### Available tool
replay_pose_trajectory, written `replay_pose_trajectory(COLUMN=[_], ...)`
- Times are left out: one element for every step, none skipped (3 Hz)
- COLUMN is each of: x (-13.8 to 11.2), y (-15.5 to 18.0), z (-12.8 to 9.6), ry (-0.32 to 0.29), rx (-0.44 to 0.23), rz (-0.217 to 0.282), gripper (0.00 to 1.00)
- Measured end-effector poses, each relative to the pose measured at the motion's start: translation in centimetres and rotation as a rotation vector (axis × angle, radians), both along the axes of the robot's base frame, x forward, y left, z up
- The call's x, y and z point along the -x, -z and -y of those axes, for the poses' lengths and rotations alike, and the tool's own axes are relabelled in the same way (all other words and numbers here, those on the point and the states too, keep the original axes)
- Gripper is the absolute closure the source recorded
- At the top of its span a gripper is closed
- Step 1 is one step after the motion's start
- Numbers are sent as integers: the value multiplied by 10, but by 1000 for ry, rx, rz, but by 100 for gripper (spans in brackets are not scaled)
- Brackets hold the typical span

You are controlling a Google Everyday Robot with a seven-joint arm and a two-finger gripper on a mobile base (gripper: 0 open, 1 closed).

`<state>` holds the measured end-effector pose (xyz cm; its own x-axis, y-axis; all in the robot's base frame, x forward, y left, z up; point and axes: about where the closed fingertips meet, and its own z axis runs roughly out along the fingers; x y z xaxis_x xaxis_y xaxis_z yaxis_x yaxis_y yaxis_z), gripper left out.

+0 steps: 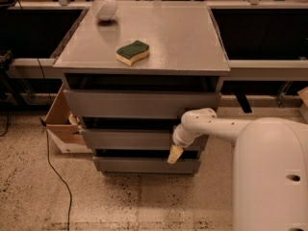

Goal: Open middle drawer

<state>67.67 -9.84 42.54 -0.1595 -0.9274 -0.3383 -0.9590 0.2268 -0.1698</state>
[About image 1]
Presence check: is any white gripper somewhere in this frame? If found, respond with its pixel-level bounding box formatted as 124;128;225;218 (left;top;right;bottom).
167;124;196;164

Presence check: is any grey drawer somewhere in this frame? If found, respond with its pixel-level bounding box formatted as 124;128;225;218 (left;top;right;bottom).
64;90;220;119
79;127;210;151
92;156;200;174

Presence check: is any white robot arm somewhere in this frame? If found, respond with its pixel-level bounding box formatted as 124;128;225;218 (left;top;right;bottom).
167;108;308;231

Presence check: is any grey bottom drawer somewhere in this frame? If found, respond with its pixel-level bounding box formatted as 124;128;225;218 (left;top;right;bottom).
92;156;200;174

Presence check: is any grey drawer cabinet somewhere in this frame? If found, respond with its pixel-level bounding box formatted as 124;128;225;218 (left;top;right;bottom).
55;1;230;161

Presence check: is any grey top drawer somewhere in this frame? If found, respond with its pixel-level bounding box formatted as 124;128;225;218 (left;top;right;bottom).
64;90;220;119

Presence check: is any green yellow sponge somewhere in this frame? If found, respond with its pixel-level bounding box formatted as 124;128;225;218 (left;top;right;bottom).
116;40;149;66

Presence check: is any wooden box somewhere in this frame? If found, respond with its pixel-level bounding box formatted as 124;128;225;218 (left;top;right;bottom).
44;86;91;153

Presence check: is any white bowl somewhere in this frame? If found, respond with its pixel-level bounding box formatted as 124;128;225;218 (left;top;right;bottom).
95;0;117;21

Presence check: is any black floor cable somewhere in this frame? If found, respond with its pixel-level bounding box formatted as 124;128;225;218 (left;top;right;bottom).
38;116;74;231

